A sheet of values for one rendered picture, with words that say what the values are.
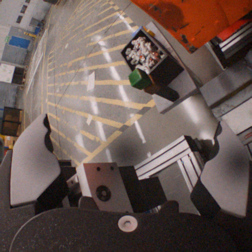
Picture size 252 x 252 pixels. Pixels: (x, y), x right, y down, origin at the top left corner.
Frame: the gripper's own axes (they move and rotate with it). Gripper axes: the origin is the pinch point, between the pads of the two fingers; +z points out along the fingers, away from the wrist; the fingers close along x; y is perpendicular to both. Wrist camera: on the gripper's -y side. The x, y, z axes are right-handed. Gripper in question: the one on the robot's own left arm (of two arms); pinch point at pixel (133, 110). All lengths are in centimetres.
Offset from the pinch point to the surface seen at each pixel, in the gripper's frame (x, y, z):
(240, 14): 29.8, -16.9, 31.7
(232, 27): 45, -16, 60
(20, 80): -648, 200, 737
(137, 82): 0.8, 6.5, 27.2
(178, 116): 29, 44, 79
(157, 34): 10, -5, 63
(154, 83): 5.3, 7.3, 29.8
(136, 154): 4, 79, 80
